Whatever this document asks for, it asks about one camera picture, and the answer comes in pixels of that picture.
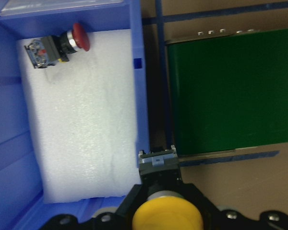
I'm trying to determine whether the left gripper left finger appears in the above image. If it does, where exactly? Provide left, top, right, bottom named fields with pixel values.
left=40, top=184, right=148, bottom=230

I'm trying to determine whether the yellow push button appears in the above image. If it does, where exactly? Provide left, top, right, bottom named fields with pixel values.
left=132, top=146, right=204, bottom=230

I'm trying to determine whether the left blue plastic bin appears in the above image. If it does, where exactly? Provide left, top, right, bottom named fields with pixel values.
left=0, top=0, right=149, bottom=230

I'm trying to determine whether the green conveyor belt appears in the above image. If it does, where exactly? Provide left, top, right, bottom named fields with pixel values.
left=168, top=29, right=288, bottom=155

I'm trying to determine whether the white foam in left bin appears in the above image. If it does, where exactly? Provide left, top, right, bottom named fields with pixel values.
left=17, top=29, right=140, bottom=203

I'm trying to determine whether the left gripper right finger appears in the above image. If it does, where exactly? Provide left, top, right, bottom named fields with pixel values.
left=177, top=183, right=288, bottom=230

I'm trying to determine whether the red push button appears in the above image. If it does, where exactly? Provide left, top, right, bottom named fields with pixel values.
left=24, top=23, right=90, bottom=69

